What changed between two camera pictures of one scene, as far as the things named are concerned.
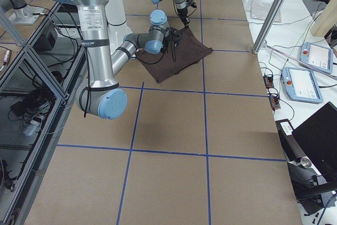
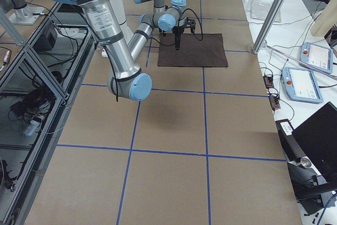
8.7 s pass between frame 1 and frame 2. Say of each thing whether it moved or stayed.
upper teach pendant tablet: stayed
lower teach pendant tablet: stayed
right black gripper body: moved
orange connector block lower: stayed
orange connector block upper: stayed
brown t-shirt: moved
